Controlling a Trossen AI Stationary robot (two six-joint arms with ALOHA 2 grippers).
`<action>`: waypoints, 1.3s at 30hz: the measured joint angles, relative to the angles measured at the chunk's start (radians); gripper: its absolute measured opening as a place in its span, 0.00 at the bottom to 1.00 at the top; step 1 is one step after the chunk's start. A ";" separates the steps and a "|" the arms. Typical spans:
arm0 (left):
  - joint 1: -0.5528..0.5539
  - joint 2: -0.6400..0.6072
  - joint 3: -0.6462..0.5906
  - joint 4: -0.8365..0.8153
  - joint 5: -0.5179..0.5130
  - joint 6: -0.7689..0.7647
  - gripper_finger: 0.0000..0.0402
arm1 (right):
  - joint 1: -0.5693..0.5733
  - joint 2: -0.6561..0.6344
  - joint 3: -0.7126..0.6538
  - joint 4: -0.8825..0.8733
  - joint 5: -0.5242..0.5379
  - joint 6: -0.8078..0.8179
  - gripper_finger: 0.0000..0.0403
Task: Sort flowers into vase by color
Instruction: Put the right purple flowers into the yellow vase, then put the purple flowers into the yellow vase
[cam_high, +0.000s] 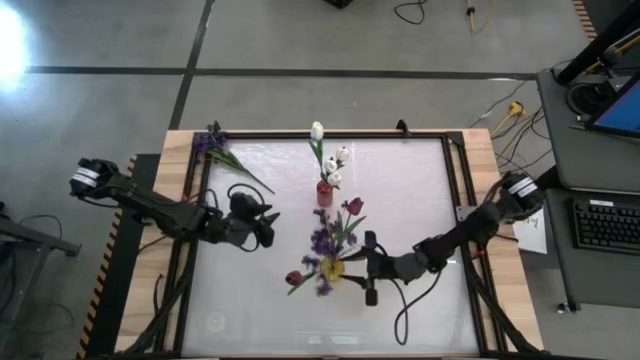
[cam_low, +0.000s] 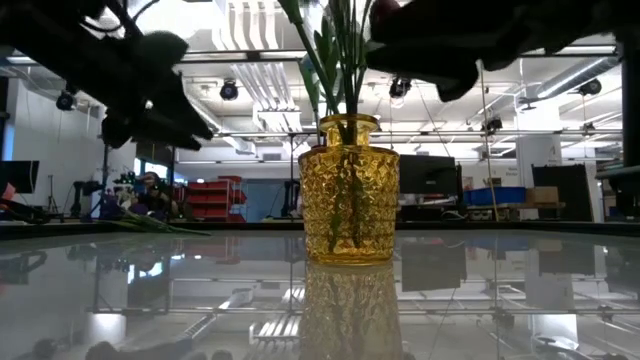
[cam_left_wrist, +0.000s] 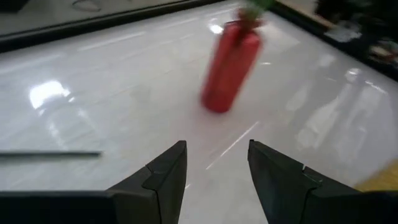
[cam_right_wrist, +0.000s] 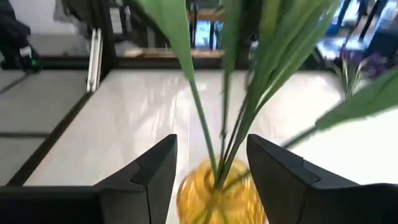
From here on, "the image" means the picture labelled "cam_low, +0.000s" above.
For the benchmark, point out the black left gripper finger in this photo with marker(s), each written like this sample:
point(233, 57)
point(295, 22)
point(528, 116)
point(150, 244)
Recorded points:
point(140, 129)
point(185, 115)

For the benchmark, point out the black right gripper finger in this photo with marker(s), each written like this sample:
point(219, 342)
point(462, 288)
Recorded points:
point(430, 70)
point(425, 22)

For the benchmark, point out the green flower stems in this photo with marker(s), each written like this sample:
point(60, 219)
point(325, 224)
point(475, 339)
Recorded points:
point(305, 45)

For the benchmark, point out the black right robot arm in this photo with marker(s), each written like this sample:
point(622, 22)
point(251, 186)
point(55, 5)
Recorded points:
point(600, 20)

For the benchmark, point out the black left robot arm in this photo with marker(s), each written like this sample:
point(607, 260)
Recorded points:
point(50, 35)

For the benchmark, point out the yellow textured glass vase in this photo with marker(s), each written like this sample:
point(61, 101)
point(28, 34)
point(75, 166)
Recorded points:
point(350, 210)

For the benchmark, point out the black ceiling spotlight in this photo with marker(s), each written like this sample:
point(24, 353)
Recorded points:
point(590, 87)
point(229, 90)
point(65, 101)
point(492, 124)
point(400, 88)

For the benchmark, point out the person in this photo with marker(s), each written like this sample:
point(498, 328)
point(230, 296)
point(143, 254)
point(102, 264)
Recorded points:
point(152, 195)

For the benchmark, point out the black equipment stand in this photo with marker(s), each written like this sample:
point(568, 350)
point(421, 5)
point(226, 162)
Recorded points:
point(82, 192)

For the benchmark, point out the red shelf rack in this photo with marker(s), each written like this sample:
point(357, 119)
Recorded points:
point(215, 199)

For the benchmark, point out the purple artificial flower bunch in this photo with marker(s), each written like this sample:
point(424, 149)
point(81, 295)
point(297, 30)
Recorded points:
point(150, 223)

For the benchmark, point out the black monitor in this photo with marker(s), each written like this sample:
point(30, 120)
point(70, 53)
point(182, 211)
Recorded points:
point(20, 176)
point(427, 175)

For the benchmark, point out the white pillar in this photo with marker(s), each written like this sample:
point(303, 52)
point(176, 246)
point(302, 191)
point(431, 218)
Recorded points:
point(537, 155)

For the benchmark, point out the blue plastic bin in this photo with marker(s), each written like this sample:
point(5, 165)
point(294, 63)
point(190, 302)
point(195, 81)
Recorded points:
point(495, 196)

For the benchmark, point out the black upright panel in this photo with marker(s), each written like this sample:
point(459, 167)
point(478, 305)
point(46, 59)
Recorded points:
point(567, 180)

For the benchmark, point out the cardboard box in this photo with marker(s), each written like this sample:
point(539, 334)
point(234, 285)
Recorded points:
point(542, 195)

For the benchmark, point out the silver ventilation duct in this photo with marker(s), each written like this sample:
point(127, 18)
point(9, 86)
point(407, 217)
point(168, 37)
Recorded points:
point(570, 77)

